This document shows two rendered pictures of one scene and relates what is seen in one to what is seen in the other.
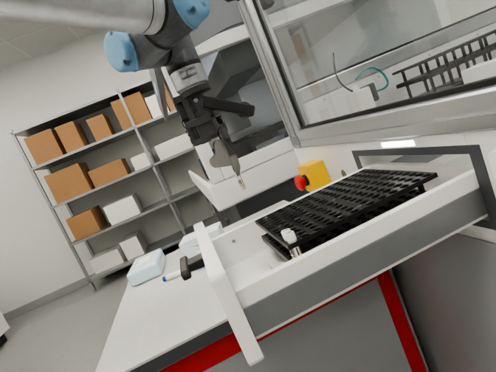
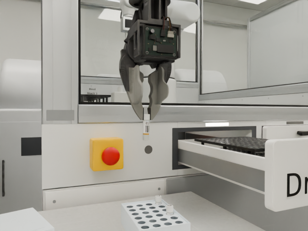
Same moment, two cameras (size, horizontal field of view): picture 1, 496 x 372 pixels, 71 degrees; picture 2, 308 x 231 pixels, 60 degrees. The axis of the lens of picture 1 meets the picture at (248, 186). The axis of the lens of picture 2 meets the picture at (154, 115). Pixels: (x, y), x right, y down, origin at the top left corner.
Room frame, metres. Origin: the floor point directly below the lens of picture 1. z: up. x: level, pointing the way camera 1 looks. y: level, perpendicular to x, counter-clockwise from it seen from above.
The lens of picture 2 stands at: (0.89, 0.47, 0.97)
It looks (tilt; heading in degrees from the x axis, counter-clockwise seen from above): 1 degrees down; 256
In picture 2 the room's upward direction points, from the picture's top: straight up
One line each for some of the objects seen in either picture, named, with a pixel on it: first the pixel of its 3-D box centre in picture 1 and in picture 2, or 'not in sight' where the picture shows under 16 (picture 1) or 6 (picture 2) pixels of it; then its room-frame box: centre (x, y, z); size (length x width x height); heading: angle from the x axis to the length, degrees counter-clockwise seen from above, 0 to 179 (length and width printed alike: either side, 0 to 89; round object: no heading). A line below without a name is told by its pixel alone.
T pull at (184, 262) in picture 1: (193, 263); not in sight; (0.47, 0.11, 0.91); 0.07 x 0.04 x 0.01; 9
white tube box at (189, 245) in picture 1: (203, 240); not in sight; (1.04, 0.19, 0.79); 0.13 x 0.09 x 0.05; 86
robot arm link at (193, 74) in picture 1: (190, 80); not in sight; (0.79, 0.03, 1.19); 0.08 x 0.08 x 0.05
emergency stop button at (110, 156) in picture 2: (301, 181); (110, 155); (0.84, -0.13, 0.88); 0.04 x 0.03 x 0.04; 9
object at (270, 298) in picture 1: (347, 218); (246, 155); (0.51, -0.12, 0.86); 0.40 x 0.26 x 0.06; 99
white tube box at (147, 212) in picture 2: not in sight; (152, 222); (0.78, 0.02, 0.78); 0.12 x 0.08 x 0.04; 96
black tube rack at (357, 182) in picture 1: (341, 218); (249, 154); (0.51, -0.11, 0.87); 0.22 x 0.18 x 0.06; 99
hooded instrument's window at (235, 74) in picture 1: (263, 106); not in sight; (2.27, -0.29, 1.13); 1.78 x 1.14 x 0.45; 9
